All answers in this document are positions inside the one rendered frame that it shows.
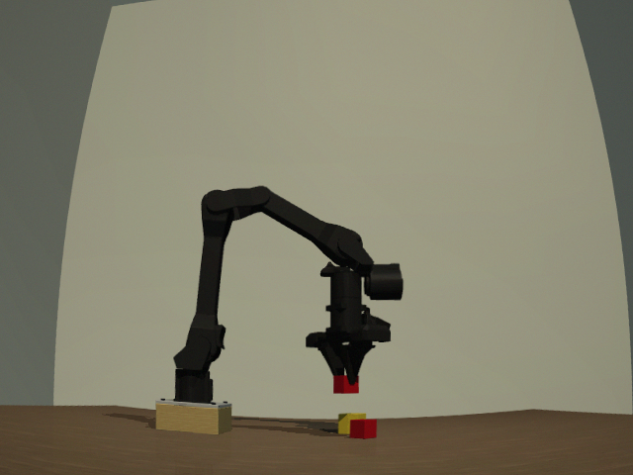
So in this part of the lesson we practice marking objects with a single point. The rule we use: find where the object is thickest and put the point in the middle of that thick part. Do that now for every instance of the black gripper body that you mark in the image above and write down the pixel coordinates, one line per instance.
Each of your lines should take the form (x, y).
(346, 326)

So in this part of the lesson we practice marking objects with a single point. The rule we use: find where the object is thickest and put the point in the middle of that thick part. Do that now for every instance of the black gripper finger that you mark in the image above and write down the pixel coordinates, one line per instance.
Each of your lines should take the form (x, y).
(353, 355)
(334, 359)

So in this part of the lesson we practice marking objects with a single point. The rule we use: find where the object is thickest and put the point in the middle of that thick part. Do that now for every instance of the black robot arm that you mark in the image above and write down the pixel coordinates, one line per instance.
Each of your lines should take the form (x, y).
(342, 246)

